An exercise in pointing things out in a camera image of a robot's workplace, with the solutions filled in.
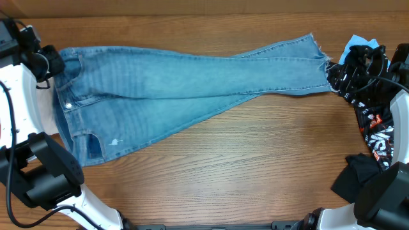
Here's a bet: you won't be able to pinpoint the light blue cloth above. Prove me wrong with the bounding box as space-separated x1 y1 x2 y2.
338 34 380 66

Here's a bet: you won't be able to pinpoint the black printed t-shirt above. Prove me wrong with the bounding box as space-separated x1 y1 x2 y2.
326 62 394 171

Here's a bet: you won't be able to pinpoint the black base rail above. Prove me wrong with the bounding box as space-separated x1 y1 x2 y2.
123 220 311 230

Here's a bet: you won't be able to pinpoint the black garment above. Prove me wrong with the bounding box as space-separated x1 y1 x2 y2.
331 153 381 203

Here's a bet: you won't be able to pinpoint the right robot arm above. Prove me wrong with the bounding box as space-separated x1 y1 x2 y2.
286 43 408 229

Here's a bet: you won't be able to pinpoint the light blue denim jeans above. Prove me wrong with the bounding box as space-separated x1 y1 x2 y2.
54 34 330 166

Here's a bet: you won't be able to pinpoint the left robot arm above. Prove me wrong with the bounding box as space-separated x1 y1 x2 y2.
1 18 133 229

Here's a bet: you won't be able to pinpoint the folded beige trousers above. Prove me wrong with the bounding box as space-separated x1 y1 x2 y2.
36 88 58 135

